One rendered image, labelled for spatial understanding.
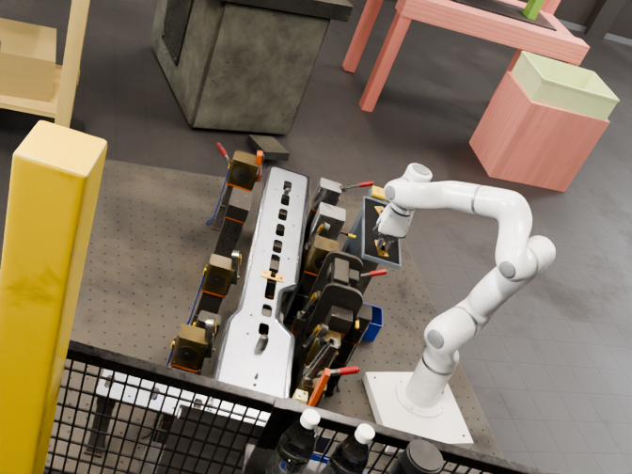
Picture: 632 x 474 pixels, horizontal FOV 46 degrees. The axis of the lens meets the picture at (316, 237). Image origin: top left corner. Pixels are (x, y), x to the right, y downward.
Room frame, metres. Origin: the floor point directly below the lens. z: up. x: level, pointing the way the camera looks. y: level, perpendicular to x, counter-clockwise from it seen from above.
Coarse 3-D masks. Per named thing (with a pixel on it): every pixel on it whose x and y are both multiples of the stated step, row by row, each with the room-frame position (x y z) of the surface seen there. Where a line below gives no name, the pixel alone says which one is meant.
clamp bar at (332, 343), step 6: (318, 342) 1.53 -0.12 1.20; (324, 342) 1.54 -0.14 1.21; (330, 342) 1.55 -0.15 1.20; (336, 342) 1.55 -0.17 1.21; (324, 348) 1.55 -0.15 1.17; (330, 348) 1.52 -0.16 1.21; (336, 348) 1.53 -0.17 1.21; (318, 354) 1.55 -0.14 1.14; (324, 354) 1.52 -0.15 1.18; (330, 354) 1.53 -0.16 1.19; (318, 360) 1.53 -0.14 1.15; (324, 360) 1.53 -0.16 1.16; (312, 366) 1.55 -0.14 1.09; (318, 366) 1.52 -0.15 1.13; (306, 372) 1.55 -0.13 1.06; (312, 372) 1.52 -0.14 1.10; (318, 372) 1.53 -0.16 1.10; (312, 378) 1.52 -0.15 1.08
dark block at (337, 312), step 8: (328, 312) 1.80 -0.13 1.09; (336, 312) 1.78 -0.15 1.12; (344, 312) 1.80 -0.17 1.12; (352, 312) 1.81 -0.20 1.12; (328, 320) 1.76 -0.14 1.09; (336, 320) 1.76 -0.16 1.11; (344, 320) 1.77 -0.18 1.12; (352, 320) 1.78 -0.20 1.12; (328, 328) 1.76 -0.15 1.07; (336, 328) 1.76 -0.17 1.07; (344, 328) 1.77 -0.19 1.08
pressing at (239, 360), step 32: (256, 224) 2.22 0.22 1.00; (288, 224) 2.30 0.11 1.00; (256, 256) 2.04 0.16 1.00; (288, 256) 2.11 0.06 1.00; (256, 288) 1.88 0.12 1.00; (288, 288) 1.94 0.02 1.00; (256, 320) 1.74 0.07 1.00; (224, 352) 1.56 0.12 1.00; (256, 352) 1.61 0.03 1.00; (288, 352) 1.66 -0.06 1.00; (288, 384) 1.54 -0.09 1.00; (256, 416) 1.38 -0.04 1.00
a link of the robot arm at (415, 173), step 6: (408, 168) 2.13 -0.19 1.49; (414, 168) 2.13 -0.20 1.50; (420, 168) 2.15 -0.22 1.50; (426, 168) 2.17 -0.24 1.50; (408, 174) 2.12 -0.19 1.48; (414, 174) 2.11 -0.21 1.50; (420, 174) 2.12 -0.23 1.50; (426, 174) 2.14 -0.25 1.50; (408, 180) 2.11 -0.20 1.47; (414, 180) 2.11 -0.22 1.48; (420, 180) 2.11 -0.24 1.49; (426, 180) 2.12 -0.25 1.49
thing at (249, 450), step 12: (276, 408) 0.94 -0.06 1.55; (276, 420) 0.94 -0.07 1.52; (264, 432) 0.94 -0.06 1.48; (252, 444) 0.94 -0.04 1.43; (264, 444) 0.94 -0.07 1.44; (252, 456) 0.91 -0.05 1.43; (264, 456) 0.92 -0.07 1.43; (252, 468) 0.89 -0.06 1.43; (264, 468) 0.90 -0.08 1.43; (312, 468) 0.94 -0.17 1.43
